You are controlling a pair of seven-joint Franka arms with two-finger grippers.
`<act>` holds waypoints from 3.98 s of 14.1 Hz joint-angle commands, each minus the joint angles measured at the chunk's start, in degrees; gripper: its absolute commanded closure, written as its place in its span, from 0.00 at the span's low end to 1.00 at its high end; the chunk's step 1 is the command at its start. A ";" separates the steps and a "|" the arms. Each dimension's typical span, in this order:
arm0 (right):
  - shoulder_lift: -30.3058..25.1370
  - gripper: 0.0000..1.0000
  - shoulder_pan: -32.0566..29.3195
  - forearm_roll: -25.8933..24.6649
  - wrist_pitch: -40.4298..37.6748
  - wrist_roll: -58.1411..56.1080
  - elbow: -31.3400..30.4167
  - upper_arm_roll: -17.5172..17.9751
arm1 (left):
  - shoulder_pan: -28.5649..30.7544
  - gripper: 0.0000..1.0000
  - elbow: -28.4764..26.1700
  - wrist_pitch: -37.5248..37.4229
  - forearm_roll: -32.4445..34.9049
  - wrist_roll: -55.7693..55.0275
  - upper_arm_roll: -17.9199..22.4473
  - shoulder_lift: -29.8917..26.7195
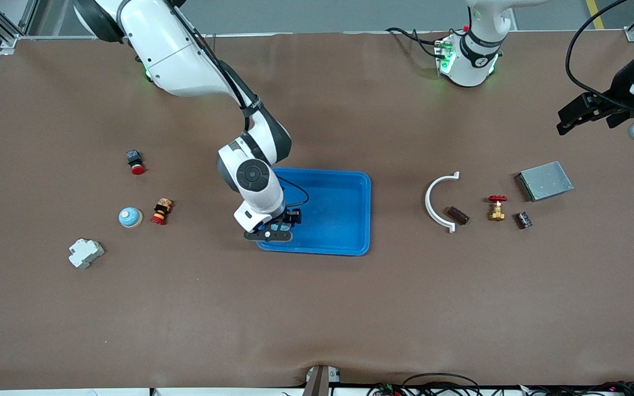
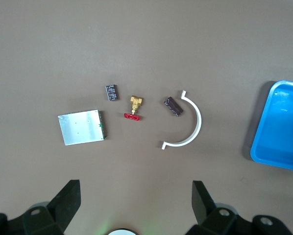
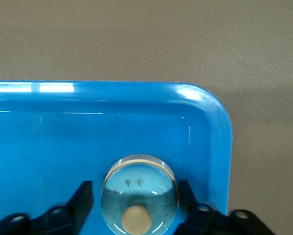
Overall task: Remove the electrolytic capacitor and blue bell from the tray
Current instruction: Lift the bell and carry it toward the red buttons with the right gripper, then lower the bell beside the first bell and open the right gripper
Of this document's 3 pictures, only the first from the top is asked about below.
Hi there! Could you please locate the tangled cable bundle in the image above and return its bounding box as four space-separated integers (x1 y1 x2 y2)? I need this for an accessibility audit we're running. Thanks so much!
518 379 634 396

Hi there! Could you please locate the blue plastic tray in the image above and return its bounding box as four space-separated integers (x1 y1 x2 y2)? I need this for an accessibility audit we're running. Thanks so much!
256 167 372 257

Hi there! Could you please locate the silver metal box module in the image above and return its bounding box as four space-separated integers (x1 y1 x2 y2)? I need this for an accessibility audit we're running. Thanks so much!
515 161 575 202

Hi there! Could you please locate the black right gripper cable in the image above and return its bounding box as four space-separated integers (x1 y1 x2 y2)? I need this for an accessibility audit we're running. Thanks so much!
273 175 310 210

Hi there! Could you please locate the light blue call bell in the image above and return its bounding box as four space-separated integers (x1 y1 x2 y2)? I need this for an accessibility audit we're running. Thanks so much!
118 207 143 229

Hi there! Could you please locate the black cable loop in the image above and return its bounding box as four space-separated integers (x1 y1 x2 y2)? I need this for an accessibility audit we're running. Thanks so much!
402 372 483 396

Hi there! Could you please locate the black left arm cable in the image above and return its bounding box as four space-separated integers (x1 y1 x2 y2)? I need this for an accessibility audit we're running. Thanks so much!
565 0 634 105

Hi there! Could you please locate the white half-ring pipe clamp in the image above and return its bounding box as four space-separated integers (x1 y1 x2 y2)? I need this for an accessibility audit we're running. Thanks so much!
425 171 460 234

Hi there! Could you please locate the brass valve red handle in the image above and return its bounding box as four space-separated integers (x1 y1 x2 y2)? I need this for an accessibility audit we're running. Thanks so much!
487 195 508 222

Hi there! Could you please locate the red emergency stop button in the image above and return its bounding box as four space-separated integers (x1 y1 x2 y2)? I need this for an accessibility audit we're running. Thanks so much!
151 199 174 226

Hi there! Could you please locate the metal table edge bracket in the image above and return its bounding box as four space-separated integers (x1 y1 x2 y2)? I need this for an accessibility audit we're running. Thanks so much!
302 365 341 396

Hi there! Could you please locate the white circuit breaker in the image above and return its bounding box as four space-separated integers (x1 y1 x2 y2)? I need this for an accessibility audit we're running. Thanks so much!
69 238 105 270

